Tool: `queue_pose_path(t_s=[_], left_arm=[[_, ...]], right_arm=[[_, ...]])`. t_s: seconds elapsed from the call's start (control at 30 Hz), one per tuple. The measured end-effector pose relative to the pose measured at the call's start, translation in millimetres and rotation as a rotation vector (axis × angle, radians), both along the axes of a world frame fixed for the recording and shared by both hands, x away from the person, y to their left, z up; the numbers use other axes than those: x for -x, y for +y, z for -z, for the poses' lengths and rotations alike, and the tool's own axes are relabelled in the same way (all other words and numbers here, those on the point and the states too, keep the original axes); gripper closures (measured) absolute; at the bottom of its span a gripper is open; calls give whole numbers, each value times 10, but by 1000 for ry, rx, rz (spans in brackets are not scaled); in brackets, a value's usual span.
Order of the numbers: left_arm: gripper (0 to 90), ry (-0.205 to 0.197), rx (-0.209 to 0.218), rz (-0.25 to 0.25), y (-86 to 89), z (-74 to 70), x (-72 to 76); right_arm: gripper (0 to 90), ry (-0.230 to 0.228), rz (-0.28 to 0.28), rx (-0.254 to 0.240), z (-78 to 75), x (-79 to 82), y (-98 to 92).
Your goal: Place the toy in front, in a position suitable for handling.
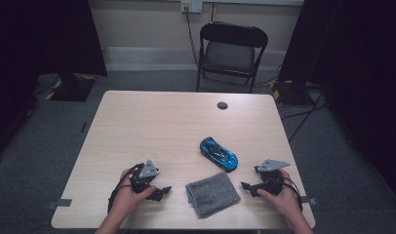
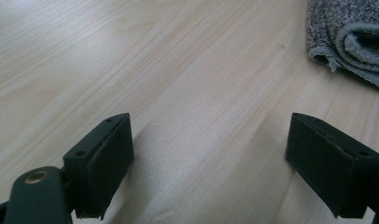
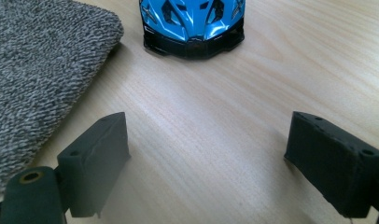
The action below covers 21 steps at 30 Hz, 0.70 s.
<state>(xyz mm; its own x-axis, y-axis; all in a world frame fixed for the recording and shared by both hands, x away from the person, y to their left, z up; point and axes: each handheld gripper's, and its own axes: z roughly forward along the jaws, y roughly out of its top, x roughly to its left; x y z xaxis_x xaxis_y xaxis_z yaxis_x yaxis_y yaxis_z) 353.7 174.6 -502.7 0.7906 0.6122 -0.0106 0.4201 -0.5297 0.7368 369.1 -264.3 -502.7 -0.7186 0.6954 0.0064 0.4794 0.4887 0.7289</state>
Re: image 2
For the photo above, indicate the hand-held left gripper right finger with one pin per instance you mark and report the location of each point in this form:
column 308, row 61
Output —
column 330, row 168

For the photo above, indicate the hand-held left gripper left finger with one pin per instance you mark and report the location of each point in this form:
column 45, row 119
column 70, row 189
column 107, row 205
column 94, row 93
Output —
column 106, row 161

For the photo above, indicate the gray cloth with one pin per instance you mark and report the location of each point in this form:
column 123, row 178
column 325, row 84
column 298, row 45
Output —
column 343, row 28

